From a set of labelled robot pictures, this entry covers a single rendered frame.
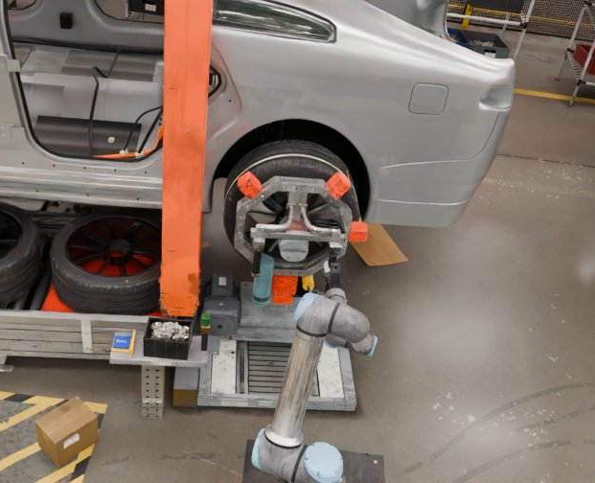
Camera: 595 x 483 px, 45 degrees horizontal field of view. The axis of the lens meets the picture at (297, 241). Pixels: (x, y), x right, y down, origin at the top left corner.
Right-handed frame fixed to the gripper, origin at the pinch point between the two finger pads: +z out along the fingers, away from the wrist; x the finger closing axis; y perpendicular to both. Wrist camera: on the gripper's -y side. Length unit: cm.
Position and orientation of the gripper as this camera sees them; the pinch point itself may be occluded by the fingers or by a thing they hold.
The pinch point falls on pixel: (331, 262)
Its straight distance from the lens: 332.5
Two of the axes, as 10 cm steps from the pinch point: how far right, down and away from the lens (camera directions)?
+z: -0.6, -6.1, 7.9
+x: 9.9, 0.6, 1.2
